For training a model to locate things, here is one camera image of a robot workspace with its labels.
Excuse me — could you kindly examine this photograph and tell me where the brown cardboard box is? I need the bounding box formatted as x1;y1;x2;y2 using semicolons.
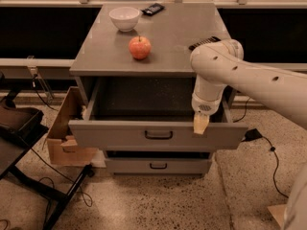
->
46;87;98;166

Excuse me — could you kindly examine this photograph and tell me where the black floor cable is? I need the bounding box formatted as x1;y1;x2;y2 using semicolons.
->
232;96;291;199

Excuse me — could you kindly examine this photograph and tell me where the white ceramic bowl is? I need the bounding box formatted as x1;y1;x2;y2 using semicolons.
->
108;7;140;32

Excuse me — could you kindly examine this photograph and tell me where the red apple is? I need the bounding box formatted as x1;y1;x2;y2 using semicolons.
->
129;35;152;60

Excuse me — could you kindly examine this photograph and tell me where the cardboard sheet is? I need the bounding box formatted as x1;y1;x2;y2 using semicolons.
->
268;204;287;230

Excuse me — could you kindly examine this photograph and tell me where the grey drawer cabinet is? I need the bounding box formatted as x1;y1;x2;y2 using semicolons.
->
70;3;235;161

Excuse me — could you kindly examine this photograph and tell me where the black snack packet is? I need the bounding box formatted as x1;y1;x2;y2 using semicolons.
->
142;3;165;16

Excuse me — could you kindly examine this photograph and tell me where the black power adapter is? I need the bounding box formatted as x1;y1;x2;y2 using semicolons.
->
243;128;262;142

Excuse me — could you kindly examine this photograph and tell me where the grey top drawer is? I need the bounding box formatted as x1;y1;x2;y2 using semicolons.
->
69;77;248;152

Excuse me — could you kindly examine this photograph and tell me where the grey bottom drawer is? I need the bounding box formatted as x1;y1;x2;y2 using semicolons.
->
105;158;212;174

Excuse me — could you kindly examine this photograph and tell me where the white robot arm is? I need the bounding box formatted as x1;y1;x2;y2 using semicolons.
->
190;39;307;134

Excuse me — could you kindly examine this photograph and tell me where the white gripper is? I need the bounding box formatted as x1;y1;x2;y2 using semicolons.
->
191;93;221;135

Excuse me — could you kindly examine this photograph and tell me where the grey drawer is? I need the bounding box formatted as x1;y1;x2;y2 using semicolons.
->
69;77;248;152
105;158;212;174

